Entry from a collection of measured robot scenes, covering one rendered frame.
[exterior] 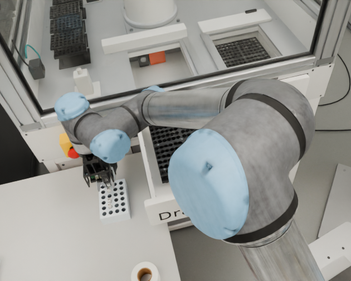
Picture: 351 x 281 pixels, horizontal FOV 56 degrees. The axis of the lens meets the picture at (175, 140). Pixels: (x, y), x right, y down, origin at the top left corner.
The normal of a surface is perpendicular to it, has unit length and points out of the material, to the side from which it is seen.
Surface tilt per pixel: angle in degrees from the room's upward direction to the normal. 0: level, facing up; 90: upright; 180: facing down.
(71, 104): 0
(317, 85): 90
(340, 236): 0
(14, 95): 90
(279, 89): 14
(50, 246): 0
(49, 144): 90
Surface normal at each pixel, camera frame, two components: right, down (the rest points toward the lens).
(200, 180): -0.75, 0.48
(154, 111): -0.81, 0.16
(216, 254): -0.09, -0.65
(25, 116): 0.22, 0.72
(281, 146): 0.49, -0.10
